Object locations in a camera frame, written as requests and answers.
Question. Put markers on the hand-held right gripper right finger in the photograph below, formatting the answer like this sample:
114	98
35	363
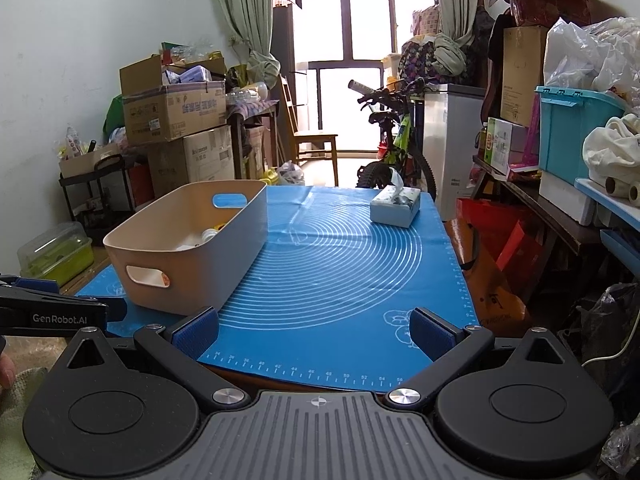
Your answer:
432	335

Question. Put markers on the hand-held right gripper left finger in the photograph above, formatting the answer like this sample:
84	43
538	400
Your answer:
197	332

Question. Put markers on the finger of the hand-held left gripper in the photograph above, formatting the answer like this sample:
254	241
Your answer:
116	310
35	285

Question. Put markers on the beige plastic basket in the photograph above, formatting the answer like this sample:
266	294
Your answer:
225	270

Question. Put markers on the person's left hand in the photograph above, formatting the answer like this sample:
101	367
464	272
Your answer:
7	372

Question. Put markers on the green clear-lid container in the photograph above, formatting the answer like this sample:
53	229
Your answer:
55	257

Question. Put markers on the orange paper bag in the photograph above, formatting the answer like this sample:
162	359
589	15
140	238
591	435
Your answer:
490	290

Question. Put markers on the light green towel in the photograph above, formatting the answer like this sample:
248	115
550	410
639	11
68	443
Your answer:
15	425

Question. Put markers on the black metal cart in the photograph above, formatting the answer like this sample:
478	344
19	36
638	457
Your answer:
95	195

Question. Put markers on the blue silicone mat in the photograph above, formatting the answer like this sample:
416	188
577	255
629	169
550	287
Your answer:
325	285

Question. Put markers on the red paper bag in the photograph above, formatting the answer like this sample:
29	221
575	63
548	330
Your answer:
500	230

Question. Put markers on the white tissue box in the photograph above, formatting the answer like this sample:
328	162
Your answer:
395	212

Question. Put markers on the small cardboard box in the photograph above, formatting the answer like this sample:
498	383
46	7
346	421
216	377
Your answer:
85	160

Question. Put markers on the dark wooden bench table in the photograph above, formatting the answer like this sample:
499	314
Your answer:
550	230

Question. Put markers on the large closed cardboard box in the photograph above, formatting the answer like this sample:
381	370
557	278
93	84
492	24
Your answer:
200	160

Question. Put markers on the yellow plastic container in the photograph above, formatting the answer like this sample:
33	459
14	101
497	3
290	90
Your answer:
271	176

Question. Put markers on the black plastic bag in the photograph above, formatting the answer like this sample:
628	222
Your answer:
610	325

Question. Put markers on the white plastic floor bag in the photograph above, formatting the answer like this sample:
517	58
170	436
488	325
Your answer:
291	174

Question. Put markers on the green bag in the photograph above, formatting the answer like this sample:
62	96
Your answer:
114	117

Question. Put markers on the black green bicycle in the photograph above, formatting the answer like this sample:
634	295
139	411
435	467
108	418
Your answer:
400	150

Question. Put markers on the white foam box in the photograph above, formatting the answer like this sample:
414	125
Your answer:
565	197

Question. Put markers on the open cardboard box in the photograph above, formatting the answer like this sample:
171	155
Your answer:
170	115

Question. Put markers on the green white carton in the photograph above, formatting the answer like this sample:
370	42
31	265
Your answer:
502	145

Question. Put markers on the cluttered wooden side table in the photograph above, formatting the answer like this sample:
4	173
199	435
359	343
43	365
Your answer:
252	125

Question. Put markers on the light blue shelf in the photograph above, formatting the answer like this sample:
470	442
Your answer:
620	220

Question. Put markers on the crumpled clear plastic bag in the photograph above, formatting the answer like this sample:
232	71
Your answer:
622	450

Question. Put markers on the wooden chair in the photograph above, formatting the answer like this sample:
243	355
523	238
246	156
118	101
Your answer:
312	140

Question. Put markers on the paper rolls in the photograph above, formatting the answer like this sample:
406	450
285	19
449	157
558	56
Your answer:
622	186

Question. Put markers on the teal storage bin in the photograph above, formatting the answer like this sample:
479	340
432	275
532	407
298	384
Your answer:
575	135

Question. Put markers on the white cloth bundle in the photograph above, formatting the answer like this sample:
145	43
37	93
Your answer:
612	150

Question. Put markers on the floral fabric bag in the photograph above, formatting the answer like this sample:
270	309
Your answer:
417	62

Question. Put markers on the tall cardboard box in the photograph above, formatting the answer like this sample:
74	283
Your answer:
522	75

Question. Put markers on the grey green cloth bundle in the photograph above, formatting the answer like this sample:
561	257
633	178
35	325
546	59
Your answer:
447	55

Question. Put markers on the clear plastic bags pile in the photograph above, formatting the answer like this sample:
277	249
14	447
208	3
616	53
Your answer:
585	55

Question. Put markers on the pale green curtain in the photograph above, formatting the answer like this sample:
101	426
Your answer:
245	10

